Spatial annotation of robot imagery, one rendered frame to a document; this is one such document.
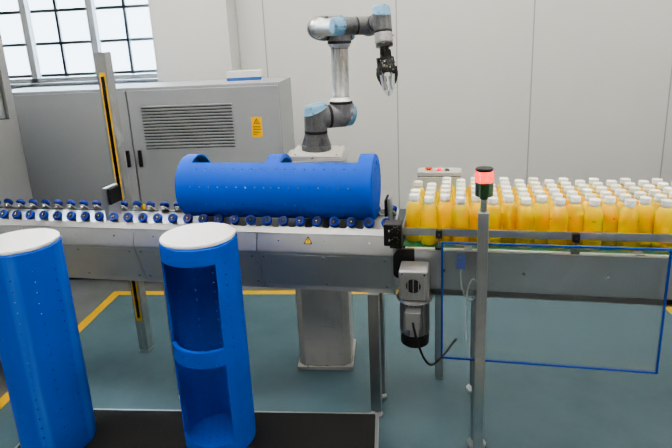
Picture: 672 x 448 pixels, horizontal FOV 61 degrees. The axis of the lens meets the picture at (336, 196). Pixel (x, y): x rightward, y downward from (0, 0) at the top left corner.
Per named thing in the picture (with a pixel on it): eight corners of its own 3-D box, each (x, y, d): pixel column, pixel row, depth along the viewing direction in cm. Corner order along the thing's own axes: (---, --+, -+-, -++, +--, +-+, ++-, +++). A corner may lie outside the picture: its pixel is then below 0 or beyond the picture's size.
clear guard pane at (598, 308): (442, 355, 230) (443, 243, 218) (655, 371, 214) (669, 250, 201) (442, 356, 230) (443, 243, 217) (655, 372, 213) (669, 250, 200)
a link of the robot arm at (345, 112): (323, 126, 293) (319, 15, 279) (350, 124, 298) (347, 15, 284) (331, 130, 282) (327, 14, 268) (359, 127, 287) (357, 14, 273)
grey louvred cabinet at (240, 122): (56, 257, 493) (24, 87, 454) (302, 254, 473) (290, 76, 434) (17, 283, 441) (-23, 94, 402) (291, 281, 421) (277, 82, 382)
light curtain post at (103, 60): (144, 346, 339) (100, 52, 294) (154, 346, 338) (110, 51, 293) (139, 351, 334) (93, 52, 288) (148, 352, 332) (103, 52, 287)
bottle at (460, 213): (472, 243, 228) (472, 200, 223) (463, 248, 223) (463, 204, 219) (456, 239, 233) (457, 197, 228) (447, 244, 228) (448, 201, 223)
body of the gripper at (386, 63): (376, 72, 230) (374, 42, 229) (378, 75, 238) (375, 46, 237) (395, 70, 229) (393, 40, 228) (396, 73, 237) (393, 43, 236)
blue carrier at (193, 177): (205, 203, 281) (198, 147, 272) (381, 206, 263) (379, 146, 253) (179, 225, 255) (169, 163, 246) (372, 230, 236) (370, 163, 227)
